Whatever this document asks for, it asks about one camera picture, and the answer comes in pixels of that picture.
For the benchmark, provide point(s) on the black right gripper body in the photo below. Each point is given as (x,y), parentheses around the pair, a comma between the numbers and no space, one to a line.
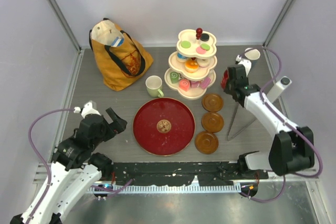
(229,87)

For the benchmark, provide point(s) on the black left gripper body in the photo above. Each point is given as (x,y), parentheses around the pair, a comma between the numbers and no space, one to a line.
(106,132)

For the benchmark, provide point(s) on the red mug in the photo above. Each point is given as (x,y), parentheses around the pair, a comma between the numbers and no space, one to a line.
(224,79)

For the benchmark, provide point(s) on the metal serving tongs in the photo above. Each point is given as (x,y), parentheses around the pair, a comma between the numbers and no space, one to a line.
(240,121)

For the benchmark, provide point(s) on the pink layered cake slice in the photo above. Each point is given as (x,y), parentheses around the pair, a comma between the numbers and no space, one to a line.
(205,83)

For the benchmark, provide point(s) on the grey blue mug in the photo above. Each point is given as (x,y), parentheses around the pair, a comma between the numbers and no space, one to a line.
(252,55)

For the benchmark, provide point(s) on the white frosted donut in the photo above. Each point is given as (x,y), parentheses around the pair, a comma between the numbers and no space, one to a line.
(203,63)

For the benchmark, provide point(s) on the magenta swirl roll cake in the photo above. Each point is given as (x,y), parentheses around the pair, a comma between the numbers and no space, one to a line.
(194,84)

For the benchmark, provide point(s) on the orange glazed donut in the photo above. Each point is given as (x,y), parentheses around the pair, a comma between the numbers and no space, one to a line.
(191,66)

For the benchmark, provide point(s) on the small green macaron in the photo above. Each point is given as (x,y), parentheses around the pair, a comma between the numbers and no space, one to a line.
(205,47)

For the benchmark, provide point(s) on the pink macaron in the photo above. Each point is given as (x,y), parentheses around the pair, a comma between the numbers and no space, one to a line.
(200,50)

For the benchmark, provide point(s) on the salmon pink swirl roll cake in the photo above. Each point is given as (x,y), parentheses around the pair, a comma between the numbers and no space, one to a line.
(184,84)

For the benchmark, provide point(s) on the light green mug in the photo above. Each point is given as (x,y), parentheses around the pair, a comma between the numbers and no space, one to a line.
(154,86)

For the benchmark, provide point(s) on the black sandwich cookie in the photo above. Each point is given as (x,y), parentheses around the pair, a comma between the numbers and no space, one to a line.
(204,37)

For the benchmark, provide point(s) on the blue frosted donut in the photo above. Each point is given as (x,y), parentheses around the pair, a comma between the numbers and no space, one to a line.
(181,58)

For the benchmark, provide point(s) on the large green macaron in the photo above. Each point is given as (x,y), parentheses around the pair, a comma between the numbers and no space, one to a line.
(185,44)

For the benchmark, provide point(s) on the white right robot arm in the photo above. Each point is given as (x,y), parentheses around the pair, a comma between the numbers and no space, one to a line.
(292,146)

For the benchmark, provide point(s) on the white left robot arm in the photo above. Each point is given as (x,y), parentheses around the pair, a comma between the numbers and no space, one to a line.
(62,188)

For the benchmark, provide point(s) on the brown wooden coaster top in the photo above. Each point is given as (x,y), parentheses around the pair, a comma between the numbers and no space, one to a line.
(212,102)

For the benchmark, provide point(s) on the brown wooden coaster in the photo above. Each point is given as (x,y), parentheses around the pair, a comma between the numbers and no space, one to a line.
(206,142)
(212,122)
(212,102)

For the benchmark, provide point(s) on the brown wooden coaster middle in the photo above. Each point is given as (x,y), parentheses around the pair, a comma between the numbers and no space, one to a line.
(212,122)

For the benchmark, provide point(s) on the red round lacquer tray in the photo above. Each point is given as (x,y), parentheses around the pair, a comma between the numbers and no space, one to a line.
(164,126)

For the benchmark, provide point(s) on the white bottle grey cap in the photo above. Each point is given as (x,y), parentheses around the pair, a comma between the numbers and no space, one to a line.
(278,88)

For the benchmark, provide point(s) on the cream three-tier cake stand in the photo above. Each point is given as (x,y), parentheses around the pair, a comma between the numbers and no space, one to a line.
(193,36)

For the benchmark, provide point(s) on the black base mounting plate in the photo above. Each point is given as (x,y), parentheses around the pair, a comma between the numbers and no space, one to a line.
(178,172)

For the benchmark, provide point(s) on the yellow tote bag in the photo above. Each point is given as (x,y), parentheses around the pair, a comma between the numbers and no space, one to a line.
(120,66)

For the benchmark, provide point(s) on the green swirl roll cake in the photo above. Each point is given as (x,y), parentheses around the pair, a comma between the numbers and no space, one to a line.
(174,77)

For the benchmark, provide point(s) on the brown wooden coaster bottom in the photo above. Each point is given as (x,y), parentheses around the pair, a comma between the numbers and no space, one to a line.
(206,142)

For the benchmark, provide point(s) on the blue white packet in bag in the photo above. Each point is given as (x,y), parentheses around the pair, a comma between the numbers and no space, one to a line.
(118,41)

